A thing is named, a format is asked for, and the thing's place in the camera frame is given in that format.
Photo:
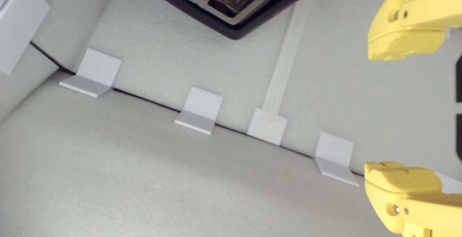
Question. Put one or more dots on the white tape strip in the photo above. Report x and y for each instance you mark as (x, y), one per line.
(269, 126)

